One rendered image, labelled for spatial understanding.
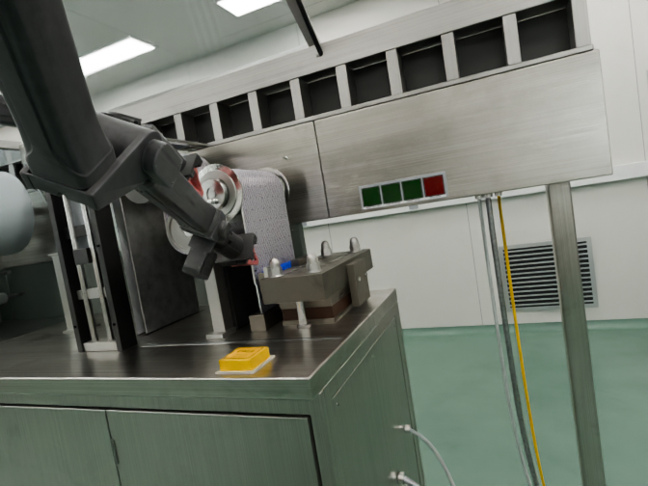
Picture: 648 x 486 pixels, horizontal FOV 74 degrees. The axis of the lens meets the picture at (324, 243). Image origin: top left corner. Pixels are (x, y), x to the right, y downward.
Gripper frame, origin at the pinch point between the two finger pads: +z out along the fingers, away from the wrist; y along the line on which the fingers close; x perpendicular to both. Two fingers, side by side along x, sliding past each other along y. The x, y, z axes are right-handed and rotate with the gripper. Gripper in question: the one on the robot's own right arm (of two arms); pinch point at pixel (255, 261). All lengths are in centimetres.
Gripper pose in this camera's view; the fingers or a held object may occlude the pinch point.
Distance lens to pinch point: 109.4
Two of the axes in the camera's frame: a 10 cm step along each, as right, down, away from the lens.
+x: 0.5, -9.1, 4.0
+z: 4.0, 3.8, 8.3
